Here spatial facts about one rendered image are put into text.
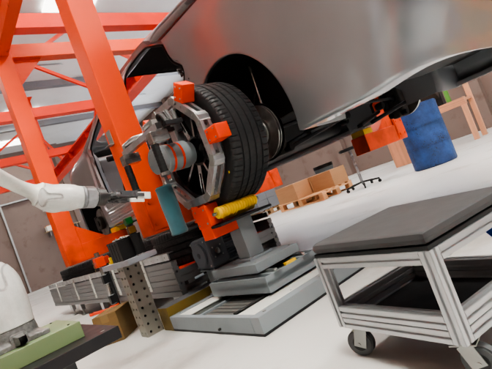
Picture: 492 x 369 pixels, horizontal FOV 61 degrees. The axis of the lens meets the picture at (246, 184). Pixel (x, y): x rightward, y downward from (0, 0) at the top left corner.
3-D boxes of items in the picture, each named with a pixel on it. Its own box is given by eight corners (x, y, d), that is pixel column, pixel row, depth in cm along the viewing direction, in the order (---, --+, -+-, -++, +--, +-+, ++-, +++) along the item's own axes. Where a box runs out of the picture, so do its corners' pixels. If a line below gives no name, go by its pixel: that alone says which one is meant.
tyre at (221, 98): (277, 99, 193) (192, 69, 235) (239, 106, 178) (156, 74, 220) (264, 219, 223) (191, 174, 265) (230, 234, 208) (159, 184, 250)
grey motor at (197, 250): (276, 266, 252) (255, 211, 253) (222, 296, 225) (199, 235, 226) (258, 269, 266) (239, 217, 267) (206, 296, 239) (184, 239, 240)
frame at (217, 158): (238, 189, 191) (196, 80, 193) (227, 193, 187) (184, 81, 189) (184, 212, 234) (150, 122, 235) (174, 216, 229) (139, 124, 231)
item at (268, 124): (285, 160, 234) (278, 103, 226) (276, 163, 229) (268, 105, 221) (247, 158, 258) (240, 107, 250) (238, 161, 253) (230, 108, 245)
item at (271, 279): (321, 264, 209) (314, 246, 209) (271, 295, 186) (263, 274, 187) (261, 272, 248) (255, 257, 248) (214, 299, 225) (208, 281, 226)
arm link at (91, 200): (77, 189, 172) (91, 189, 176) (78, 210, 170) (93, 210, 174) (84, 183, 166) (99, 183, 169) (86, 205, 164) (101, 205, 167)
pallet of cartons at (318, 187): (354, 186, 771) (345, 163, 773) (323, 200, 723) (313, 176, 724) (310, 199, 877) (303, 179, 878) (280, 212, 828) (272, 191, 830)
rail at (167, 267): (192, 282, 251) (179, 248, 251) (179, 289, 245) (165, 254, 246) (82, 296, 444) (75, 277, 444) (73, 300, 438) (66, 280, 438)
